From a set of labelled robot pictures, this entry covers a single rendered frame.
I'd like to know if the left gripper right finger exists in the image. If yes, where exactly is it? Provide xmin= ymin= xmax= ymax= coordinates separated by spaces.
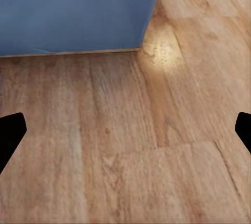
xmin=235 ymin=112 xmax=251 ymax=153

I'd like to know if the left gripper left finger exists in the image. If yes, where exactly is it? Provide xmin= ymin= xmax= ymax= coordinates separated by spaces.
xmin=0 ymin=112 xmax=27 ymax=174

